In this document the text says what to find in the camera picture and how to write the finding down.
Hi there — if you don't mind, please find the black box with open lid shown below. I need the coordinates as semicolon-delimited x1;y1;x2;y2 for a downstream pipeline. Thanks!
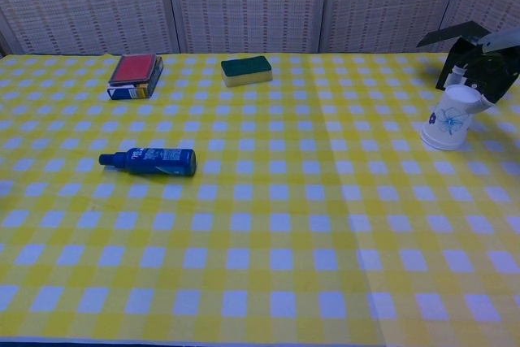
415;20;495;93

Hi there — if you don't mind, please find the green and yellow sponge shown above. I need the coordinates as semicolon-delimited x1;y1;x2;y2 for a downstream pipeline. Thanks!
220;54;273;88

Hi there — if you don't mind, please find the red topped card case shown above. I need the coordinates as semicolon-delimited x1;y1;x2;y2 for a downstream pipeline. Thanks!
108;53;158;87

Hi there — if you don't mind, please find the blue spray bottle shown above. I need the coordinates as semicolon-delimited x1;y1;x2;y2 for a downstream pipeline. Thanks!
98;146;197;178

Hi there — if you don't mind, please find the blue and yellow carton box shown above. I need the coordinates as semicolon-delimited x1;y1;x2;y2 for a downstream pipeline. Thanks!
106;56;164;102

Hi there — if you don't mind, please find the yellow checkered table cloth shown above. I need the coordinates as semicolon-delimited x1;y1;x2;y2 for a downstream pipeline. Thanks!
310;52;520;347
0;52;383;347

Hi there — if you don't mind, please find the floral white paper cup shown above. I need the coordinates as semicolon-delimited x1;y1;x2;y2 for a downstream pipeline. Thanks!
420;84;483;148
421;135;464;152

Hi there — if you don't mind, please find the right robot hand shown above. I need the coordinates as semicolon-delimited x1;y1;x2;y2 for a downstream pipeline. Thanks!
449;26;520;113

